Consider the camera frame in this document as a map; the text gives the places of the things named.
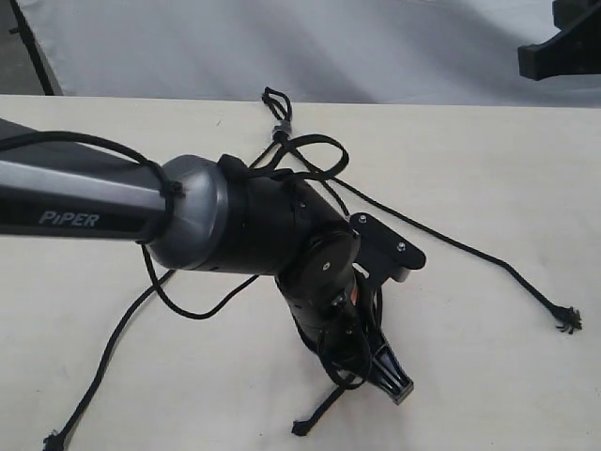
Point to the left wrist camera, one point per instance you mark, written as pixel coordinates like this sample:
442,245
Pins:
384,254

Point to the black backdrop frame pole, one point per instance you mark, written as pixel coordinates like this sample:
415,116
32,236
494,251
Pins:
22,29

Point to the grey cable clamp bracket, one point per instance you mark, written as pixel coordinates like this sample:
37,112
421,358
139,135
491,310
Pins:
281,132

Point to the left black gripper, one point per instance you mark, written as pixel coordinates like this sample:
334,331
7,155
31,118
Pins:
341,323

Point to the grey fabric backdrop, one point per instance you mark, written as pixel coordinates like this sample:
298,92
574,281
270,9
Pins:
405,52

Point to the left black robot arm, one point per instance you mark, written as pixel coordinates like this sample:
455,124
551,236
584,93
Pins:
194,214

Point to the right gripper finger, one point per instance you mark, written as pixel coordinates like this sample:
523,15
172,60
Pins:
574,50

